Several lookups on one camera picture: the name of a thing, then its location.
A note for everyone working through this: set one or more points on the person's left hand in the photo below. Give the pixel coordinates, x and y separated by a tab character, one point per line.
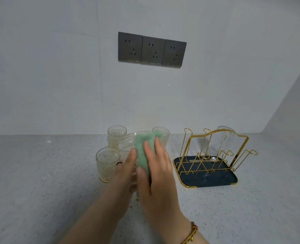
119	182

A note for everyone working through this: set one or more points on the small clear round piece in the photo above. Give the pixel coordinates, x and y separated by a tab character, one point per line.
212	157

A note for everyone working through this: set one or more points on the person's left forearm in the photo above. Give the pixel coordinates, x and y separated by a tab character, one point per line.
94	226

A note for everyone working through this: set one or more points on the person's right forearm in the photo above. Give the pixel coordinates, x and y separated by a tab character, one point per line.
201	240

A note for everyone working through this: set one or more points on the cluster of embossed glasses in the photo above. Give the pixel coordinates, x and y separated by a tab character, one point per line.
106	165

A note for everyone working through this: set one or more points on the person's right hand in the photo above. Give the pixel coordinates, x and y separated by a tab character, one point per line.
160	195

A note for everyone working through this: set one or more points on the single embossed clear glass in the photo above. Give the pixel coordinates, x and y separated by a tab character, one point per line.
127	142
222	141

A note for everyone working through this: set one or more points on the grey wall socket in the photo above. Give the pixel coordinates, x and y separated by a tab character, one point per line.
130	47
153	50
174	53

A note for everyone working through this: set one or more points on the green cloth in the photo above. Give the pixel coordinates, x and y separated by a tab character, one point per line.
142	149

